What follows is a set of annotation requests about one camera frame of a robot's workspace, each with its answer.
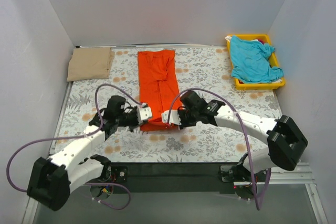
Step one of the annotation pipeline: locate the orange t shirt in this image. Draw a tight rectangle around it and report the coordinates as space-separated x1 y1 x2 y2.
138 49 180 132

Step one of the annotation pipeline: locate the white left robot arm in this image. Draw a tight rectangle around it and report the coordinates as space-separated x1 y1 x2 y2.
27 95 152 211

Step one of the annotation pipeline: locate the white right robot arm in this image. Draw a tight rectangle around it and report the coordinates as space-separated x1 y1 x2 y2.
175 91 308 180

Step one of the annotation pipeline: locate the floral patterned table mat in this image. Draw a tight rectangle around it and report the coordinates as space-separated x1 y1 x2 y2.
53 47 282 167

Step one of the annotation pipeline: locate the yellow plastic bin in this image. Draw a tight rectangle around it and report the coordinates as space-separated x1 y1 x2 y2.
226 34 285 90

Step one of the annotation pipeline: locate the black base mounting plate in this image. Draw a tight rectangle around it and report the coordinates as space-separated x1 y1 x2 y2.
112 162 251 194

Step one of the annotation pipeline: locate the beige folded cloth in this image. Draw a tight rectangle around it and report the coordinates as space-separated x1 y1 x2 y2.
67 47 114 82

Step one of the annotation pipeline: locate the blue t shirt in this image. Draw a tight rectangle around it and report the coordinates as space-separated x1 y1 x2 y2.
230 35 284 84

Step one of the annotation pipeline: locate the white cloth in bin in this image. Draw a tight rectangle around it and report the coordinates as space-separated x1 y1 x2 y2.
225 36 232 42

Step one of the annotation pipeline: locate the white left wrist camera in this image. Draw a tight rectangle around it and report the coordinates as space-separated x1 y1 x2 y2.
137 103 153 125

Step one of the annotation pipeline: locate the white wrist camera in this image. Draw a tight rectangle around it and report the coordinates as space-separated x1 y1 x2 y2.
137 103 153 125
161 110 181 129

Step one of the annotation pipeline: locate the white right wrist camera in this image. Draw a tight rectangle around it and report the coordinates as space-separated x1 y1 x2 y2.
161 110 181 129

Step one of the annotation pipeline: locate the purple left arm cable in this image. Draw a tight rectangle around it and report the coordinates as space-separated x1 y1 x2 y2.
6 83 148 210

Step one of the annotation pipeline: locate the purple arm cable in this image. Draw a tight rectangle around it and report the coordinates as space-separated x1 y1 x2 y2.
166 88 272 211
6 83 148 210

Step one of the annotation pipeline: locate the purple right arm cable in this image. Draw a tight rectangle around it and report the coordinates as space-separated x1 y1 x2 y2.
166 88 272 211

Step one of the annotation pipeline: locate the aluminium frame rail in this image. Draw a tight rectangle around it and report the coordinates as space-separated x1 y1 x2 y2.
31 163 315 188

